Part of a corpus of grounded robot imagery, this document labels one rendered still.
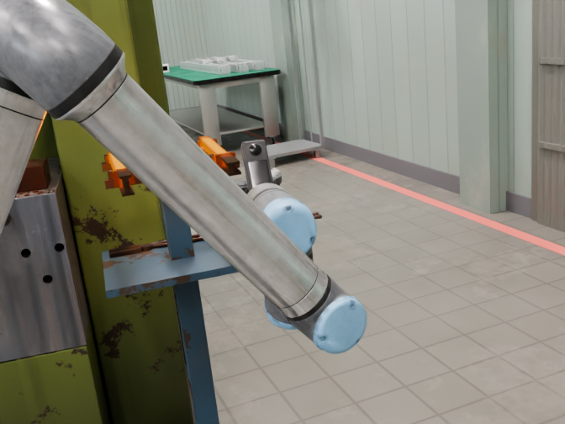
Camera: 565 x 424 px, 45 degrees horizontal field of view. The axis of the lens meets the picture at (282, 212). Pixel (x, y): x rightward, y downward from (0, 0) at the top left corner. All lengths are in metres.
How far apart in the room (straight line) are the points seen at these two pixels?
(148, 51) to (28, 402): 1.20
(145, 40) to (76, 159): 0.60
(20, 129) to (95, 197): 1.13
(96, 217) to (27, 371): 0.47
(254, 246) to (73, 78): 0.32
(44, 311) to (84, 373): 0.22
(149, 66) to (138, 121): 1.62
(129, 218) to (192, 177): 1.23
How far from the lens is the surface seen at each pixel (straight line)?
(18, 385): 2.07
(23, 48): 0.83
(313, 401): 2.44
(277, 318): 1.15
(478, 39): 4.16
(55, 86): 0.81
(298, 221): 1.08
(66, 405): 2.09
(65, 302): 1.95
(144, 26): 2.45
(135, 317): 2.19
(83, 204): 2.07
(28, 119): 0.95
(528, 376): 2.58
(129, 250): 1.84
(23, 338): 2.00
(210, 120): 6.64
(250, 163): 1.27
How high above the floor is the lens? 1.31
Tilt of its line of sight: 17 degrees down
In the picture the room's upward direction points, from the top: 6 degrees counter-clockwise
